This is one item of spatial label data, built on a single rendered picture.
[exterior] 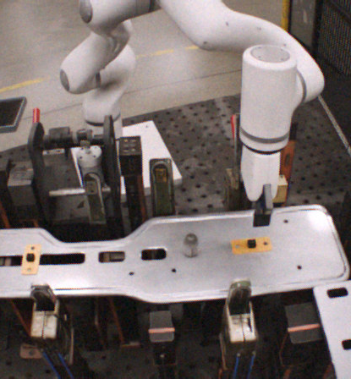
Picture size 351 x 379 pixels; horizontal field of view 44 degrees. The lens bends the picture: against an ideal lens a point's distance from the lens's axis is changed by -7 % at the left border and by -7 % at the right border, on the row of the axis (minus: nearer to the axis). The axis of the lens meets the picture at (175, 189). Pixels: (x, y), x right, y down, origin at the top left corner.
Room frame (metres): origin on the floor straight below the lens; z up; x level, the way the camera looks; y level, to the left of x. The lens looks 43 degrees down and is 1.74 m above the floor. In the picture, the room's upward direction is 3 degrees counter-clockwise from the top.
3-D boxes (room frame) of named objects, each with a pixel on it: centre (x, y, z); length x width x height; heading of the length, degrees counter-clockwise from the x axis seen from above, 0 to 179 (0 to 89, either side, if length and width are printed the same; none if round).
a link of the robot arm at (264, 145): (0.62, -0.15, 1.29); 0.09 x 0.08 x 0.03; 2
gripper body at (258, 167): (0.62, -0.15, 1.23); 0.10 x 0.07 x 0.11; 2
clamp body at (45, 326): (0.43, 0.25, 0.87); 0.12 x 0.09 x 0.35; 2
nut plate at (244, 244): (0.62, -0.15, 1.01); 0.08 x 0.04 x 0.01; 92
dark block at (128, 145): (0.83, 0.10, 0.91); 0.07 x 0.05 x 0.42; 2
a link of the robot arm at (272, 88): (0.62, -0.16, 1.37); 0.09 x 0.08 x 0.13; 123
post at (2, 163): (0.82, 0.42, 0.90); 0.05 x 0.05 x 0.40; 2
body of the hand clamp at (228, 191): (0.78, -0.15, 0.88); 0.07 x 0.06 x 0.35; 2
